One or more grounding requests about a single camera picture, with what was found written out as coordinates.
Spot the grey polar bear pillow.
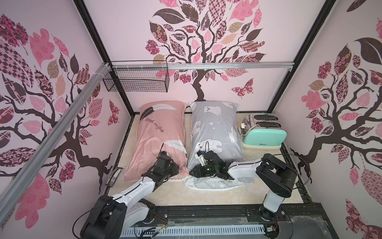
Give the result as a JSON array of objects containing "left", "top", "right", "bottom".
[{"left": 184, "top": 101, "right": 252, "bottom": 191}]

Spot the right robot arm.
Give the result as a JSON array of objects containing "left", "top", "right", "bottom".
[{"left": 190, "top": 151, "right": 297, "bottom": 214}]

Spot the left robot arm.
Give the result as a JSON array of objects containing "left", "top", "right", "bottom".
[{"left": 75, "top": 151, "right": 179, "bottom": 239}]

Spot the pink good night pillow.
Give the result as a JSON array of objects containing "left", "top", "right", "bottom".
[{"left": 123, "top": 101, "right": 189, "bottom": 182}]

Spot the small remote on floor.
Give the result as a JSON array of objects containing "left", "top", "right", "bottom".
[{"left": 106, "top": 167, "right": 122, "bottom": 187}]

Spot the mint green toaster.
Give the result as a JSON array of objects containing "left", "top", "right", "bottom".
[{"left": 239, "top": 113, "right": 287, "bottom": 149}]

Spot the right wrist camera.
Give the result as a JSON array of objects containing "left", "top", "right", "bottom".
[{"left": 195, "top": 150, "right": 206, "bottom": 166}]

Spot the white slotted cable duct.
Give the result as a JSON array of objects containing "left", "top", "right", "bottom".
[{"left": 120, "top": 225, "right": 265, "bottom": 239}]

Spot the black wire basket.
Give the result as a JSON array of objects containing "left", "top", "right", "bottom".
[{"left": 103, "top": 60, "right": 170, "bottom": 93}]

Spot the black base frame rail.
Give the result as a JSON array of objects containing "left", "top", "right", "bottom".
[{"left": 149, "top": 203, "right": 328, "bottom": 222}]

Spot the diagonal aluminium rail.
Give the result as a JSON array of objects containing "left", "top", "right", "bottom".
[{"left": 0, "top": 62, "right": 110, "bottom": 223}]

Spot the horizontal aluminium rail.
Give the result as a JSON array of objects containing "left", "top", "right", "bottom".
[{"left": 112, "top": 61, "right": 294, "bottom": 70}]

